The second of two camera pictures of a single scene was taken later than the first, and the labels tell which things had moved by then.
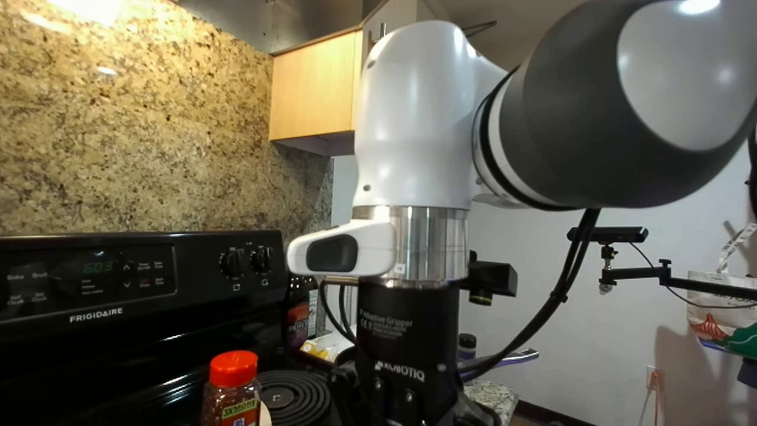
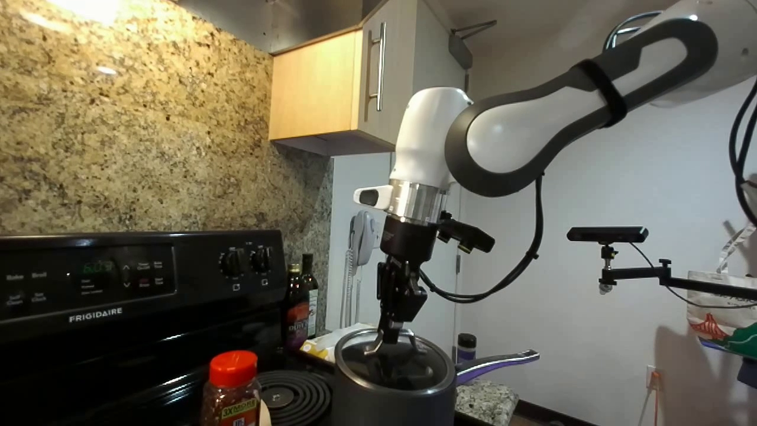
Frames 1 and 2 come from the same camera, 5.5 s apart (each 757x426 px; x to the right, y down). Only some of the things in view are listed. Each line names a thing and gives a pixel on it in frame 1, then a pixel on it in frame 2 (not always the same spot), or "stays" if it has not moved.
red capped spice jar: (232, 395) stays
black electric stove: (119, 328) stays
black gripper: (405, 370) → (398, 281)
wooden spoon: (263, 414) stays
